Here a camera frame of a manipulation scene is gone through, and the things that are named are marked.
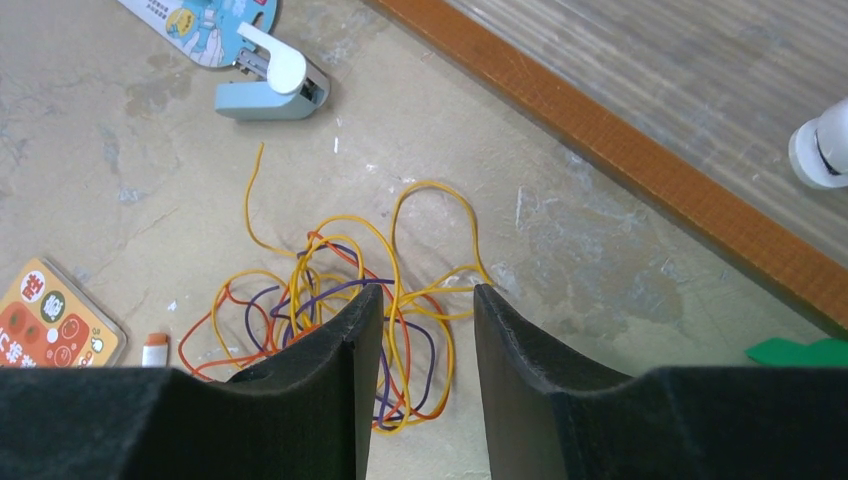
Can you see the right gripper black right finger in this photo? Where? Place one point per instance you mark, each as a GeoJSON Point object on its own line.
{"type": "Point", "coordinates": [551, 412]}

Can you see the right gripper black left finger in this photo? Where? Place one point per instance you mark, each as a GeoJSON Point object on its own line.
{"type": "Point", "coordinates": [303, 413]}

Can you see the green plastic bin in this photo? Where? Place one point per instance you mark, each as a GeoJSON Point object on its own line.
{"type": "Point", "coordinates": [779, 352]}

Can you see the red marker pen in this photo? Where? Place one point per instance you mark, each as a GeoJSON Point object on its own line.
{"type": "Point", "coordinates": [155, 351]}

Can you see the orange snack packet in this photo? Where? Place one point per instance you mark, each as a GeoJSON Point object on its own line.
{"type": "Point", "coordinates": [48, 321]}

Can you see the wooden shelf rack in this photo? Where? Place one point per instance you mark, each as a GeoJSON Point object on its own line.
{"type": "Point", "coordinates": [795, 271]}

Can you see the white stapler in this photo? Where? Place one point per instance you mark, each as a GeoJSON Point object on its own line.
{"type": "Point", "coordinates": [818, 149]}

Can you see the blue toothbrush blister pack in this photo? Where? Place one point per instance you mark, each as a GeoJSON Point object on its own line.
{"type": "Point", "coordinates": [205, 31]}

